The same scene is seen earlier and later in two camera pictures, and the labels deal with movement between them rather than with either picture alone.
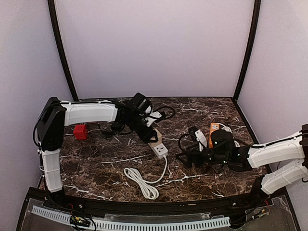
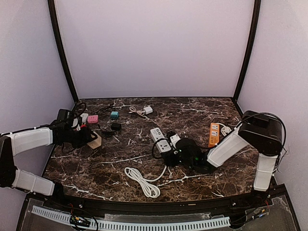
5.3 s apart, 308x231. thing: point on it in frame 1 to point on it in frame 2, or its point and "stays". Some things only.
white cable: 149,191 stays
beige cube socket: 152,145 to 96,143
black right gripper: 195,157 to 172,157
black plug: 116,126 stays
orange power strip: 213,127 stays
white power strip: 160,150 to 163,145
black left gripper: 140,127 to 82,135
